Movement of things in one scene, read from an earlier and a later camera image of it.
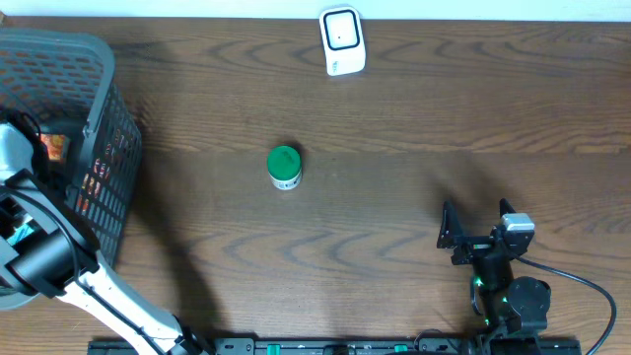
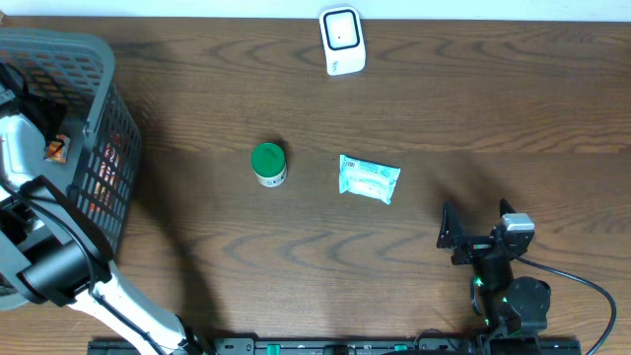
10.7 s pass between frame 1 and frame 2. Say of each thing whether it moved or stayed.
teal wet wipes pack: moved
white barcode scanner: stayed
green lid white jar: moved
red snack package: moved
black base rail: stayed
